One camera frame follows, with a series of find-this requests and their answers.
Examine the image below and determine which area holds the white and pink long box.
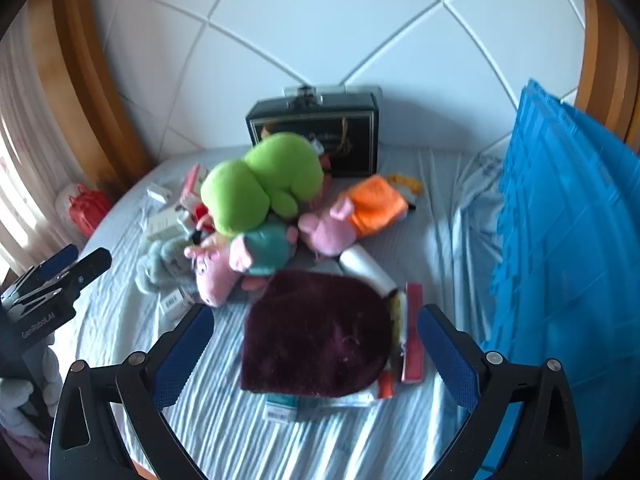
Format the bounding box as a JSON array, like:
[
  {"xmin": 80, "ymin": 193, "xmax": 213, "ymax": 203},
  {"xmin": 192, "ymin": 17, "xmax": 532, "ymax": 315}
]
[{"xmin": 400, "ymin": 282, "xmax": 426, "ymax": 383}]

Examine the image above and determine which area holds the small red black plush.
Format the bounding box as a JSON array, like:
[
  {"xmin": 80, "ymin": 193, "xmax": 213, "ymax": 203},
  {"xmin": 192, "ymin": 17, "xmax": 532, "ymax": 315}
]
[{"xmin": 192, "ymin": 202, "xmax": 218, "ymax": 241}]

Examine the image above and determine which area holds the teal and white box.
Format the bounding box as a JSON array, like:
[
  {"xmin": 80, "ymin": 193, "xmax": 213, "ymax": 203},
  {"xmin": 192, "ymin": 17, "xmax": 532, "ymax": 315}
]
[{"xmin": 265, "ymin": 392, "xmax": 301, "ymax": 423}]

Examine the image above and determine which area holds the orange tube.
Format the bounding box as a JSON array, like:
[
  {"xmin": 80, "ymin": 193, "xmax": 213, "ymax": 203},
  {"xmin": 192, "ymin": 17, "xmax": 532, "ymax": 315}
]
[{"xmin": 377, "ymin": 370, "xmax": 398, "ymax": 400}]

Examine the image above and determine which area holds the pig plush with orange dress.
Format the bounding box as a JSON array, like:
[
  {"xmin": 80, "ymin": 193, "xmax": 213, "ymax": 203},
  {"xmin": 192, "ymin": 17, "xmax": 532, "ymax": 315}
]
[{"xmin": 298, "ymin": 174, "xmax": 410, "ymax": 257}]

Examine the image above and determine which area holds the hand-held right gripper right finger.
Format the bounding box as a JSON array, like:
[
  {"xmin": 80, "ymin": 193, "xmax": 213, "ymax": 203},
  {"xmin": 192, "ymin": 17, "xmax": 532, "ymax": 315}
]
[{"xmin": 416, "ymin": 303, "xmax": 585, "ymax": 480}]

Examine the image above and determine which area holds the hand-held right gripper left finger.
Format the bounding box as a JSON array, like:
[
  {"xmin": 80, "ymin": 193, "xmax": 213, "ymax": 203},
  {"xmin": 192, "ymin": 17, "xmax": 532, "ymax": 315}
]
[{"xmin": 48, "ymin": 304, "xmax": 216, "ymax": 480}]

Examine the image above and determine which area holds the dark purple fuzzy cloth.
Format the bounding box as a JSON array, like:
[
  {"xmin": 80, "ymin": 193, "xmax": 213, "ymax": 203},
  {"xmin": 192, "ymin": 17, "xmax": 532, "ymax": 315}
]
[{"xmin": 240, "ymin": 270, "xmax": 393, "ymax": 398}]

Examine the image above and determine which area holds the black gift box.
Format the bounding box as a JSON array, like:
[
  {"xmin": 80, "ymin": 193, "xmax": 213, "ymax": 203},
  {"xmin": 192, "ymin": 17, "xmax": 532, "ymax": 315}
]
[{"xmin": 245, "ymin": 86, "xmax": 383, "ymax": 178}]

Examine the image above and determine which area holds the grey plush toy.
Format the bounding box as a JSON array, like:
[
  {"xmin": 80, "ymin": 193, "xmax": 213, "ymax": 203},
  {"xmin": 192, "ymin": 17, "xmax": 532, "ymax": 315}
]
[{"xmin": 136, "ymin": 237, "xmax": 196, "ymax": 295}]

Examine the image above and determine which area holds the small white barcode box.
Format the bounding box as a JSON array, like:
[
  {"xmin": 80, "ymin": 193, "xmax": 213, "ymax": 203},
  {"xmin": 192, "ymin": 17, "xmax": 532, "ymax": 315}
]
[{"xmin": 161, "ymin": 287, "xmax": 193, "ymax": 323}]

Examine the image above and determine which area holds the yellow plush toy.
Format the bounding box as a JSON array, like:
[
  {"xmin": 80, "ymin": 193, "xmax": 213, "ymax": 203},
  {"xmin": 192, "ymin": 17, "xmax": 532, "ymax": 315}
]
[{"xmin": 387, "ymin": 173, "xmax": 423, "ymax": 216}]

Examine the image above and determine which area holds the white plastic roll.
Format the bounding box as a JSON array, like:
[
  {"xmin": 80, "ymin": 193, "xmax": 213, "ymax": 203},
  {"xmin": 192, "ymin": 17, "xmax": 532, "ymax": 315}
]
[{"xmin": 339, "ymin": 244, "xmax": 398, "ymax": 296}]

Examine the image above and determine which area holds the blue plastic crate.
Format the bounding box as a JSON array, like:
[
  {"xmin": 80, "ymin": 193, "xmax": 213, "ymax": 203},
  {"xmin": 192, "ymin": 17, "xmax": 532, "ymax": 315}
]
[{"xmin": 480, "ymin": 78, "xmax": 640, "ymax": 461}]

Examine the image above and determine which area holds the white carton box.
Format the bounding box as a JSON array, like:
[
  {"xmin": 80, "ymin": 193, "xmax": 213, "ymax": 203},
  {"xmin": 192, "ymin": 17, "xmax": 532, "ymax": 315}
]
[{"xmin": 145, "ymin": 207, "xmax": 193, "ymax": 241}]

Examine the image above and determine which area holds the white padded wooden headboard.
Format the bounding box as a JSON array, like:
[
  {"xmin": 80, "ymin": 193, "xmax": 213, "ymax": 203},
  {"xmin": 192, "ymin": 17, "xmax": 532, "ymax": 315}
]
[{"xmin": 25, "ymin": 0, "xmax": 640, "ymax": 196}]

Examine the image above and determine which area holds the pig plush with teal dress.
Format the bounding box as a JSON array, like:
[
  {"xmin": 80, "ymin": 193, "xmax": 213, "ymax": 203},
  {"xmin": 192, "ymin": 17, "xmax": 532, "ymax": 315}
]
[{"xmin": 184, "ymin": 222, "xmax": 300, "ymax": 308}]

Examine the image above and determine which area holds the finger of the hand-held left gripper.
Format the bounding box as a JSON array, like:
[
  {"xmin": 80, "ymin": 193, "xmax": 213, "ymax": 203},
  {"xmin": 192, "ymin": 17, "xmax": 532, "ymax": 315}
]
[
  {"xmin": 49, "ymin": 247, "xmax": 113, "ymax": 301},
  {"xmin": 19, "ymin": 244, "xmax": 80, "ymax": 286}
]

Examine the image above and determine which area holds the green frog plush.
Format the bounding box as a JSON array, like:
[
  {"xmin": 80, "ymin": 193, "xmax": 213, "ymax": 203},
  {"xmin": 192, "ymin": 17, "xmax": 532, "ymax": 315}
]
[{"xmin": 200, "ymin": 132, "xmax": 326, "ymax": 237}]

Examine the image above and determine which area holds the yellow printed packet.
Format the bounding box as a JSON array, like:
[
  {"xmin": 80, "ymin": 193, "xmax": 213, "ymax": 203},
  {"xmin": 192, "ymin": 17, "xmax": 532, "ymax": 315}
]
[{"xmin": 387, "ymin": 290, "xmax": 407, "ymax": 356}]

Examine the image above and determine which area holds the beige curtain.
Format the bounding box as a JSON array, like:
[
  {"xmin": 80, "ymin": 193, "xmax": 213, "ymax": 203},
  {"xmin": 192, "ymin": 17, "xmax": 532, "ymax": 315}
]
[{"xmin": 0, "ymin": 10, "xmax": 66, "ymax": 271}]

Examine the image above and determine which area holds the red bag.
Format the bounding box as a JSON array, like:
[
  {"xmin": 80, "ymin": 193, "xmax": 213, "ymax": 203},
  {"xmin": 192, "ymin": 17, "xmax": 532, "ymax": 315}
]
[{"xmin": 68, "ymin": 183, "xmax": 112, "ymax": 238}]

